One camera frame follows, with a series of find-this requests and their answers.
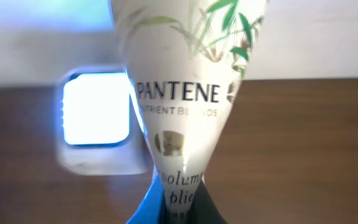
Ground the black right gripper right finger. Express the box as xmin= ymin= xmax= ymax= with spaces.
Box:
xmin=191 ymin=181 xmax=227 ymax=224

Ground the white barcode scanner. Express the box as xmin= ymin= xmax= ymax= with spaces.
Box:
xmin=55 ymin=64 xmax=148 ymax=176

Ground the white tube with gold cap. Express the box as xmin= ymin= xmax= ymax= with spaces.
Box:
xmin=110 ymin=0 xmax=269 ymax=223

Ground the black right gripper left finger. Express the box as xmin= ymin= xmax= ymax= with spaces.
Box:
xmin=126 ymin=176 xmax=167 ymax=224

